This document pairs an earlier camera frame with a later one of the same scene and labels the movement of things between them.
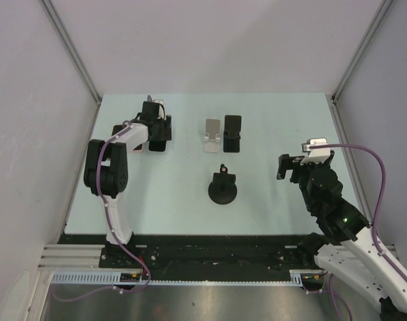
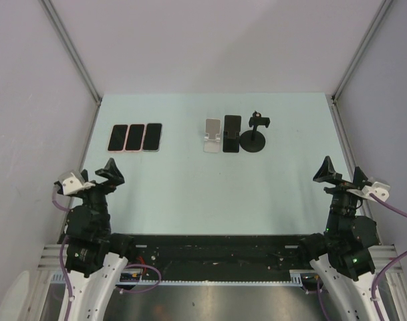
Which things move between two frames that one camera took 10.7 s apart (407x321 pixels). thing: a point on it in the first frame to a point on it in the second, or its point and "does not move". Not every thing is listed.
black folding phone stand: x=231 y=134 does not move
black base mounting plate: x=205 y=257 does not move
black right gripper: x=286 y=162 to x=358 y=178
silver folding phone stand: x=212 y=135 does not move
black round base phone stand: x=222 y=189 to x=254 y=140
